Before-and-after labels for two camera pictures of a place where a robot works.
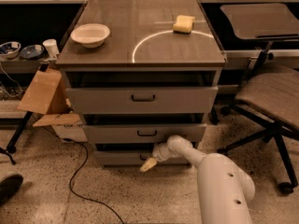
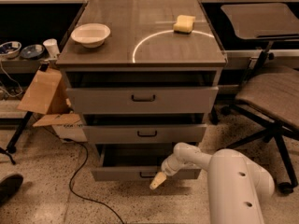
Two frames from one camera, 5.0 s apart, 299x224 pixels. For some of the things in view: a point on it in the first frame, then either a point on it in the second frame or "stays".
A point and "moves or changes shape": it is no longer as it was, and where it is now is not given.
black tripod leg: [11, 147] stays
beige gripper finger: [149, 164] -> [158, 180]
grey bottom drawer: [134, 158] moves or changes shape
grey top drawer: [140, 100] stays
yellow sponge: [184, 24] stays
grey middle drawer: [148, 133] stays
